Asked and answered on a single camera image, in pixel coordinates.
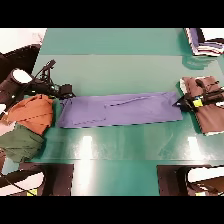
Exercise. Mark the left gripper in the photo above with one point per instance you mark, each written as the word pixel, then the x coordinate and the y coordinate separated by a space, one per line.
pixel 66 91

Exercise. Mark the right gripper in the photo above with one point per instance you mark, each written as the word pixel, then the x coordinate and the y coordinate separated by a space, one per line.
pixel 193 101

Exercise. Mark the purple garment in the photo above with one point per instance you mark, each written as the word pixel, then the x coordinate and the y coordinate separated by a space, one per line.
pixel 133 110

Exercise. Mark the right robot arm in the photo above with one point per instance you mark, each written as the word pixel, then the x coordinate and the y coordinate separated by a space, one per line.
pixel 173 180

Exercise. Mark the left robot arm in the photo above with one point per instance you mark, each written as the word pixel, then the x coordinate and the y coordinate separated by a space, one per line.
pixel 13 87

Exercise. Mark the brown garment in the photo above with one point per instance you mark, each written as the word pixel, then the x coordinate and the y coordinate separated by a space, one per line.
pixel 211 116

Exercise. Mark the orange garment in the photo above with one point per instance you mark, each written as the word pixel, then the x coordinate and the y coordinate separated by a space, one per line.
pixel 33 111

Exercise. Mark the stack of folded clothes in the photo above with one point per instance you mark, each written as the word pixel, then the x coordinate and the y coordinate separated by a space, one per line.
pixel 204 43

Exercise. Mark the green garment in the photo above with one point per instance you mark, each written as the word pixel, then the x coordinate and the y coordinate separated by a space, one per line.
pixel 20 142

